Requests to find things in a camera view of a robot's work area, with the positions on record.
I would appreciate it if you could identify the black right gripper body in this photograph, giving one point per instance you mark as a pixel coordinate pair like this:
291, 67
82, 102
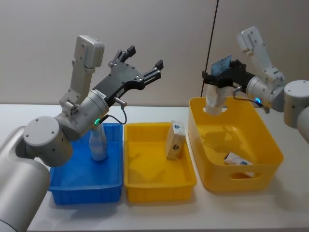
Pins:
237, 73

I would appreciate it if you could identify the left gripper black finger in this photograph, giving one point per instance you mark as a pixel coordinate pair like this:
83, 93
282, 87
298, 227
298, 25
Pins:
125, 54
153, 73

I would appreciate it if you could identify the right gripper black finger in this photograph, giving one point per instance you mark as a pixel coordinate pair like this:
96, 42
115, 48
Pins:
209, 79
225, 84

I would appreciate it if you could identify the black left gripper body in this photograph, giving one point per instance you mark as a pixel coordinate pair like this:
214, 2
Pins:
120, 77

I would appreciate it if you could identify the white plastic bottle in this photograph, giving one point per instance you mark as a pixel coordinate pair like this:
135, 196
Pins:
214, 101
97, 149

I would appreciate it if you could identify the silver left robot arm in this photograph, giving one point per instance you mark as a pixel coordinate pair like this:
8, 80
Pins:
38, 137

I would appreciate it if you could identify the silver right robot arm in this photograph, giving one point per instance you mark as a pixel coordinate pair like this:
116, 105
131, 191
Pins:
294, 96

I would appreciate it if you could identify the deep yellow plastic basket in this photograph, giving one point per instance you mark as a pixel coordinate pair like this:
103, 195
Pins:
217, 145

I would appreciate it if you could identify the beige drink carton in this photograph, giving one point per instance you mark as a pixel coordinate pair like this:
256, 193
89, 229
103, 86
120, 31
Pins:
175, 145

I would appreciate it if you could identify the white drink carton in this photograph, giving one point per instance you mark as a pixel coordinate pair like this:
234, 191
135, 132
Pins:
235, 160

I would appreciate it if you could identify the shallow yellow plastic bin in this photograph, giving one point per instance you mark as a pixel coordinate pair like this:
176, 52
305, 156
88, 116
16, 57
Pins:
149, 174

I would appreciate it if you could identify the blue plastic bin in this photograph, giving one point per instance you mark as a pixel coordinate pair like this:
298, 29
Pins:
84, 178

